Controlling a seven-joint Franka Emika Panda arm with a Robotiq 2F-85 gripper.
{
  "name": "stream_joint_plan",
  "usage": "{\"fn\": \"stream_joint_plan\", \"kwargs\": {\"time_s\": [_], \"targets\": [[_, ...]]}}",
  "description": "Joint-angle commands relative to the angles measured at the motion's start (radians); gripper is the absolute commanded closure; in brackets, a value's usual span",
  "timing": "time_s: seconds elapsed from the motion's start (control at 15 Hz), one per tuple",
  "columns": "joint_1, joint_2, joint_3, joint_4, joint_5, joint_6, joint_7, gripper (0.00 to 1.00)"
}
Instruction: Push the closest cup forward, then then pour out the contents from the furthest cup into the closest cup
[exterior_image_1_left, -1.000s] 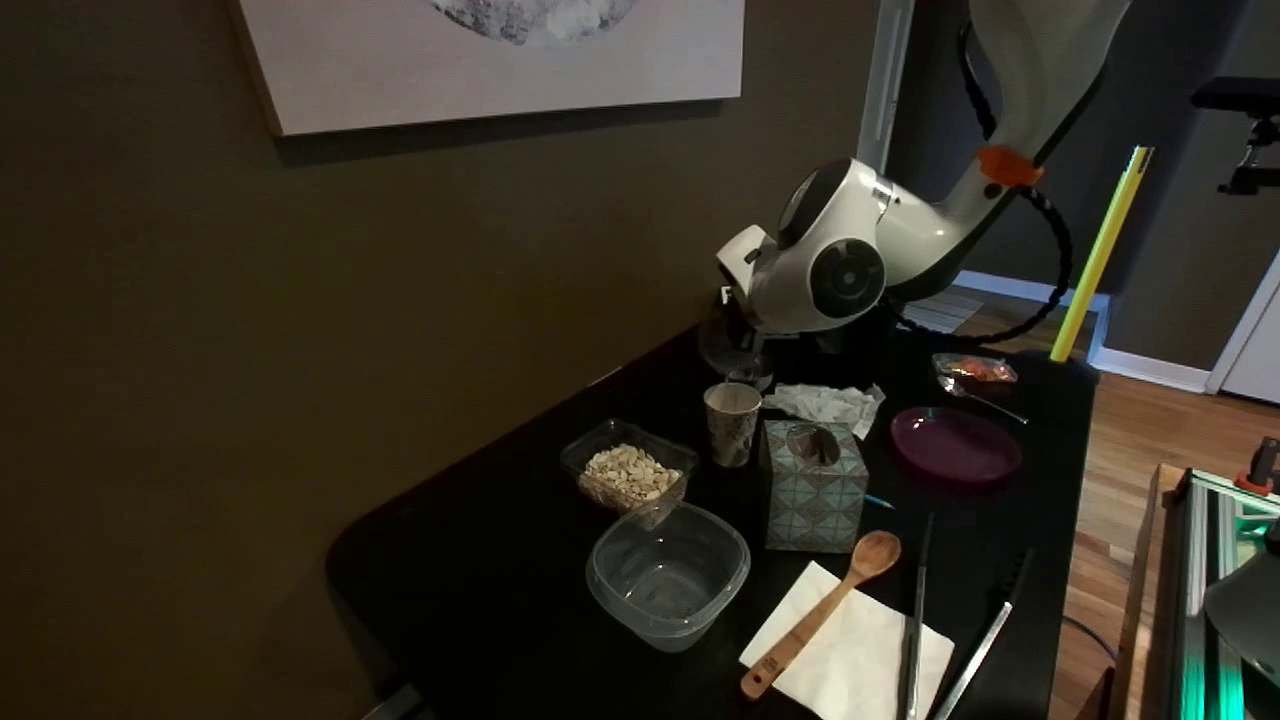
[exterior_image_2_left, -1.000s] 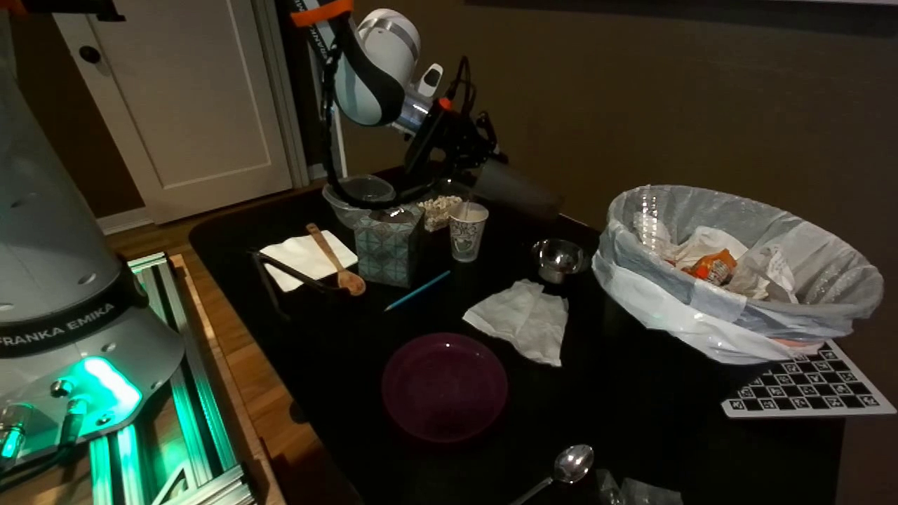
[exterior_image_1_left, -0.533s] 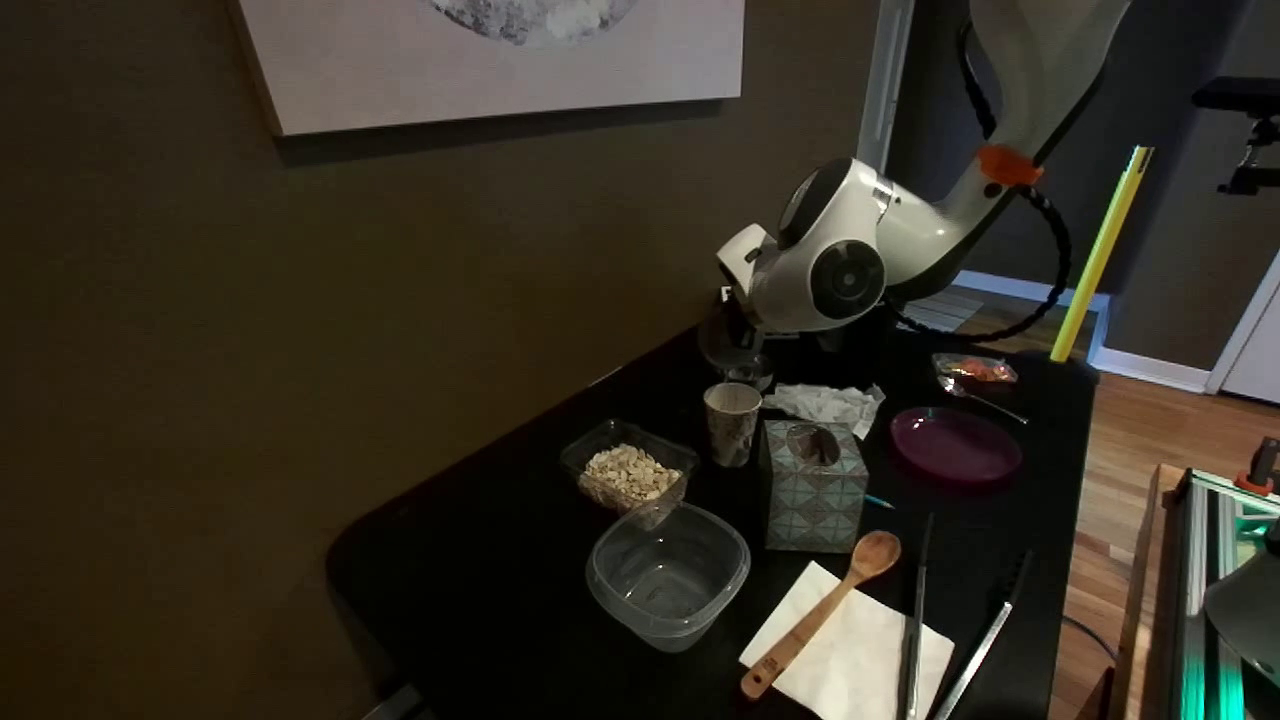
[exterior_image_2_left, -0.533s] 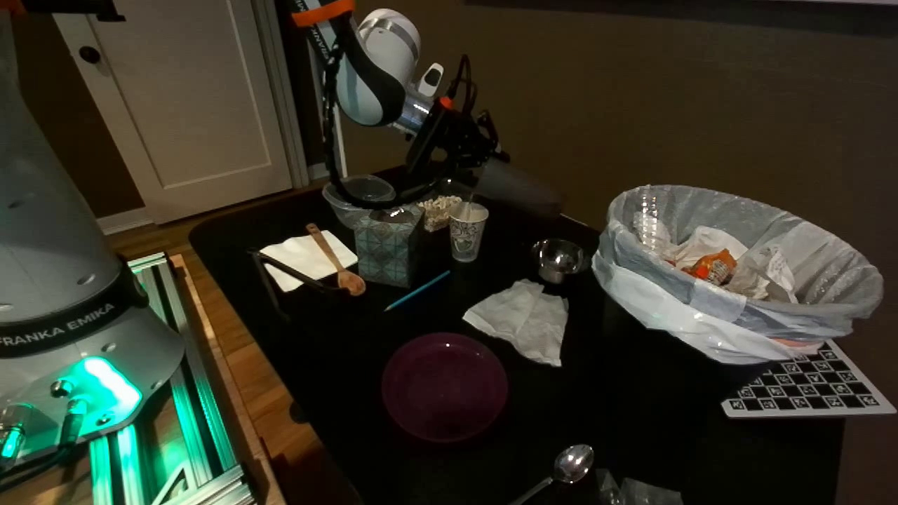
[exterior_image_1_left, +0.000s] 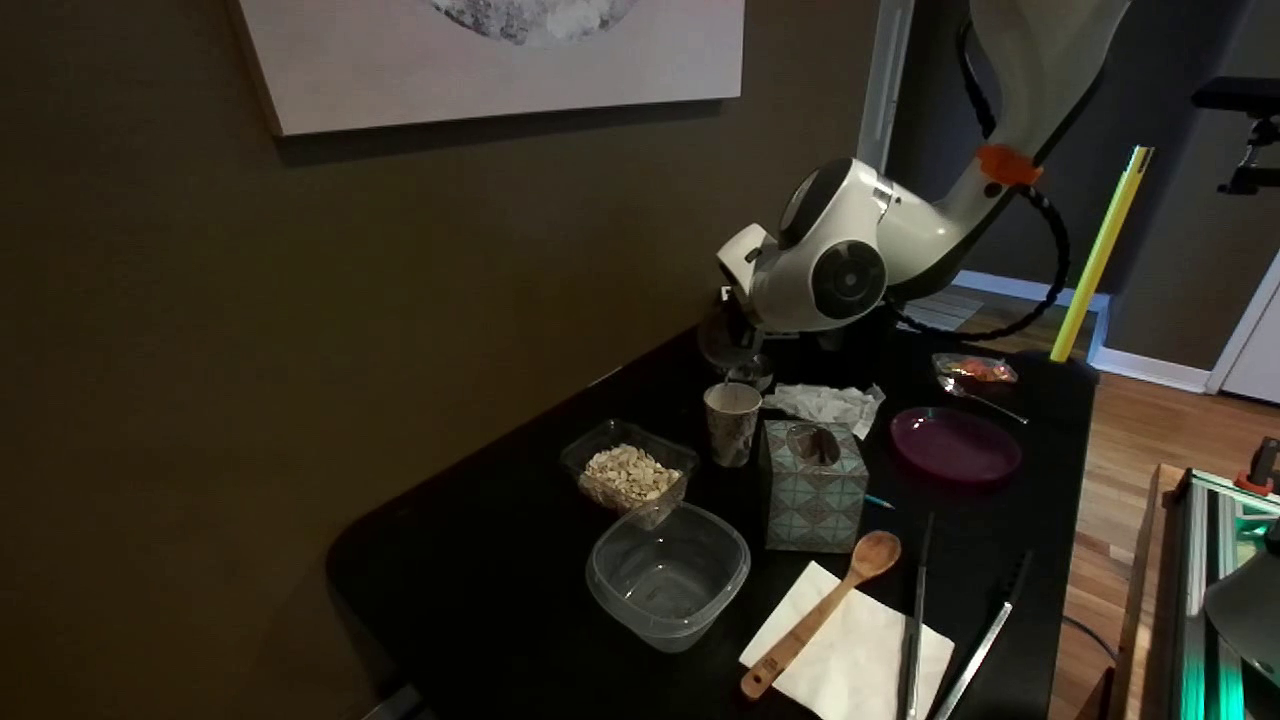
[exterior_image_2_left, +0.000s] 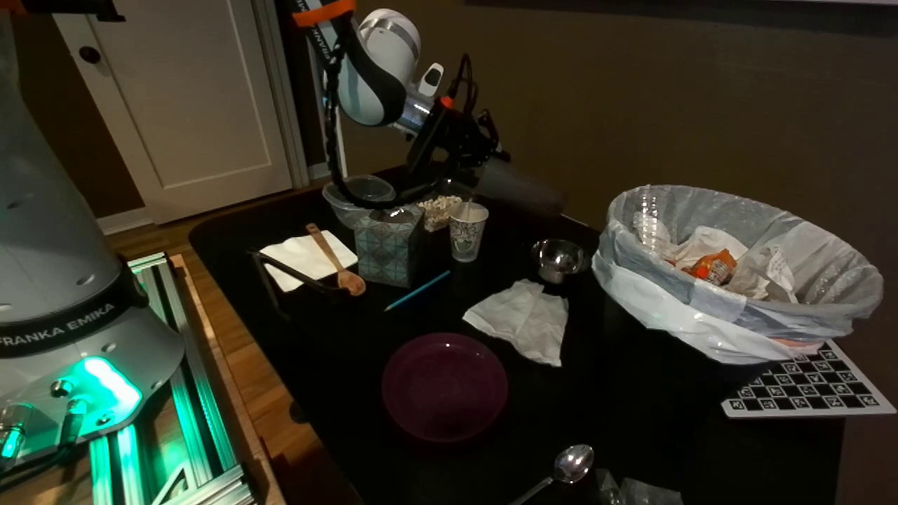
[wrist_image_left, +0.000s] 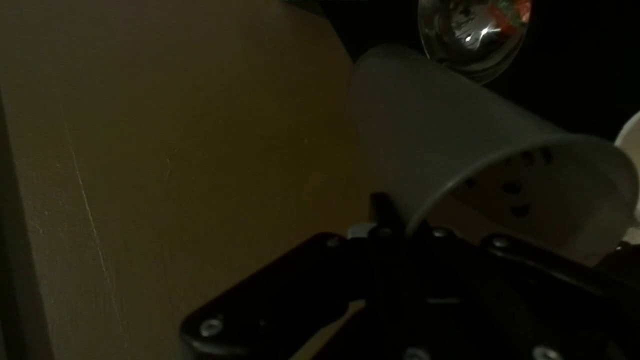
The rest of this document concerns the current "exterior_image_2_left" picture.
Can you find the black tongs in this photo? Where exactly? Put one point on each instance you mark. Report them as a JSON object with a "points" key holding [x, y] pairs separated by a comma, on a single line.
{"points": [[283, 268]]}

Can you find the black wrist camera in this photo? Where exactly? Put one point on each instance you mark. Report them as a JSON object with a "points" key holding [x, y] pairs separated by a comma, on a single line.
{"points": [[424, 141]]}

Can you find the clear container with nuts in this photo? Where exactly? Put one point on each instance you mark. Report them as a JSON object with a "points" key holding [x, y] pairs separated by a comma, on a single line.
{"points": [[436, 215]]}

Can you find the trash bin with white liner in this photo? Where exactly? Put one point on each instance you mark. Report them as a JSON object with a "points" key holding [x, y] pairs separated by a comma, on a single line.
{"points": [[710, 323]]}

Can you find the metal spoon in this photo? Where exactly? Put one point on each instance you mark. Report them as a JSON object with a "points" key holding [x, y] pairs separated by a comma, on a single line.
{"points": [[572, 465]]}

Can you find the purple plate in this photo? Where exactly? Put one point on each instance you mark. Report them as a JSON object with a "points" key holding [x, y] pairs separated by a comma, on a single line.
{"points": [[443, 389]]}

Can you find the orange snack wrapper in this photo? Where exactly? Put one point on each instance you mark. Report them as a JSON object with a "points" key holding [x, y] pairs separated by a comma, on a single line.
{"points": [[713, 268]]}

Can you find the white panel door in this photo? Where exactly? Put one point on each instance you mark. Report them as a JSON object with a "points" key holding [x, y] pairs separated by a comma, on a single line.
{"points": [[186, 114]]}

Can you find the white paper cup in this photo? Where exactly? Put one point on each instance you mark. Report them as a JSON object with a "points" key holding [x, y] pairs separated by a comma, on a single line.
{"points": [[466, 233]]}

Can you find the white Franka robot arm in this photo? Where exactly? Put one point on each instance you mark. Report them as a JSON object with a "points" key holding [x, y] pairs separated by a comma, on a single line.
{"points": [[56, 233]]}

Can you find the white paper napkin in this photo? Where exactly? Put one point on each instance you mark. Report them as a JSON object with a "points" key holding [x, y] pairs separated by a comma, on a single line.
{"points": [[294, 253]]}

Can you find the small metal bowl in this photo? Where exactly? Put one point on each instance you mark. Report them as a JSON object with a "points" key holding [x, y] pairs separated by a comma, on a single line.
{"points": [[560, 258]]}

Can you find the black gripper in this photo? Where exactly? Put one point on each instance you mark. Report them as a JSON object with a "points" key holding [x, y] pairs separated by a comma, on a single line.
{"points": [[473, 129]]}

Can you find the green lit aluminium frame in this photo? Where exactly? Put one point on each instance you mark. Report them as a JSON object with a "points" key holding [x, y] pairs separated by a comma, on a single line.
{"points": [[186, 411]]}

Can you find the empty clear plastic container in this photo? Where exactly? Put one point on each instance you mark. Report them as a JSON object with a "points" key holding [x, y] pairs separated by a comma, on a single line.
{"points": [[349, 211]]}

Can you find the wooden spoon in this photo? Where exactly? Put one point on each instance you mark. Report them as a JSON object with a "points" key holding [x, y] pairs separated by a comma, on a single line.
{"points": [[337, 268]]}

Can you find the crumpled white paper trash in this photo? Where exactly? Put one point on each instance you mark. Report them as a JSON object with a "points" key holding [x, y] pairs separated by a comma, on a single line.
{"points": [[760, 271]]}

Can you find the crumpled white tissue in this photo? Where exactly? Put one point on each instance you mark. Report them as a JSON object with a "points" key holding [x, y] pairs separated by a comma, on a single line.
{"points": [[520, 323]]}

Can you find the black white checkerboard card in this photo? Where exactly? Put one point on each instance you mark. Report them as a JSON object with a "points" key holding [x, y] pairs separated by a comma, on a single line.
{"points": [[804, 389]]}

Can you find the blue straw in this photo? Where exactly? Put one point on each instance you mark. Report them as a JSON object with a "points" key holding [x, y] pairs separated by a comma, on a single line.
{"points": [[419, 289]]}

